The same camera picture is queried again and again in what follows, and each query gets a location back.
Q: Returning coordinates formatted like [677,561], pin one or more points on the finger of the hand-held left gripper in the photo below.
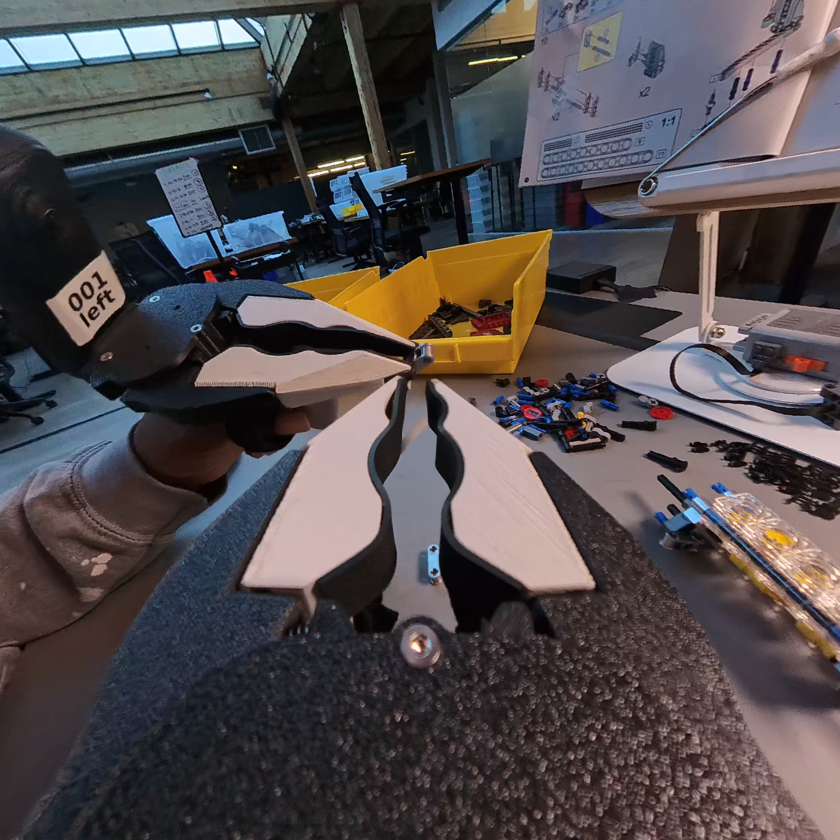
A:
[295,313]
[315,377]

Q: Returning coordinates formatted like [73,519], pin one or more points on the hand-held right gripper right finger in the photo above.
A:
[518,525]

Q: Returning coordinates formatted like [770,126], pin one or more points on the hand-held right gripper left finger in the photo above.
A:
[315,525]

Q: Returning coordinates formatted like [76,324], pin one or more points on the dark grey connector piece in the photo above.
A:
[424,354]

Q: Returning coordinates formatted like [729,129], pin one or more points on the yellow bin with red panels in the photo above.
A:
[472,269]

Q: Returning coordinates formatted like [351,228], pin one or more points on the person's left forearm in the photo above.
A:
[65,544]

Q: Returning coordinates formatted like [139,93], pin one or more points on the grey desk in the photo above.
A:
[656,623]

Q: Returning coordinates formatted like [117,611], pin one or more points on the person's left hand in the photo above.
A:
[184,453]

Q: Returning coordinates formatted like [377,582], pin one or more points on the scattered chrome beams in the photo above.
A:
[433,564]

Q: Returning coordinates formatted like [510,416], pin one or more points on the clear storage tub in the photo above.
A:
[249,229]

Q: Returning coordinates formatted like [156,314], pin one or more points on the pile of small coloured connectors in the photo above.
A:
[558,413]

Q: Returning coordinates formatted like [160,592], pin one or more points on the black office chair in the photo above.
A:
[380,223]
[19,394]

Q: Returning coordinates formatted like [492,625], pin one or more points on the heap of dark building pieces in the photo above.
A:
[439,321]

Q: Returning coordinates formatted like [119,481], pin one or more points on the white sign board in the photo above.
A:
[189,197]

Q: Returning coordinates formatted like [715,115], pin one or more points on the stack of white boxes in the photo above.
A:
[380,180]

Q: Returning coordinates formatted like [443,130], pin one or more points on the metal air vent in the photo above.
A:
[256,139]

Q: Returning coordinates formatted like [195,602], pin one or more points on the printed red transparent panel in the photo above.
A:
[489,333]

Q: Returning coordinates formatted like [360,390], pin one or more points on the small red pulley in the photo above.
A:
[663,413]

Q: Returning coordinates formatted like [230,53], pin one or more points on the wooden book stand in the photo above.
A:
[656,387]

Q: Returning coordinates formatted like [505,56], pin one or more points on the wooden top table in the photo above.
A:
[433,172]

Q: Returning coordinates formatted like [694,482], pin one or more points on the stack of grey crates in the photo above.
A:
[512,197]

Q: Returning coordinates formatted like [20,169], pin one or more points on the black power adapter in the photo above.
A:
[581,275]

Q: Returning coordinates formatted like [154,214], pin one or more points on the transparent engine block assembly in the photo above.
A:
[774,551]

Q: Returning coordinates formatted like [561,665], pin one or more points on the pile of small black pins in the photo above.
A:
[774,472]

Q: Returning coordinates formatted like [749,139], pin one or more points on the blue crate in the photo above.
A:
[598,213]

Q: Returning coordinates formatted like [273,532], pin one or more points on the grey motor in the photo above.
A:
[832,403]

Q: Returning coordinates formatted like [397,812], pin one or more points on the grey battery box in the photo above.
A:
[800,341]

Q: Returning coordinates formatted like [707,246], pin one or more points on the instruction booklet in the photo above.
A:
[623,98]

